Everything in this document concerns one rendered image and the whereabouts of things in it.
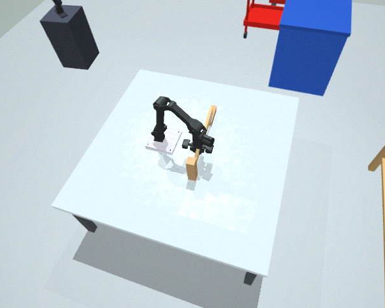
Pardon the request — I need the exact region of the long wooden rail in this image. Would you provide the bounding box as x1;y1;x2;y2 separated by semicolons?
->
194;107;213;162

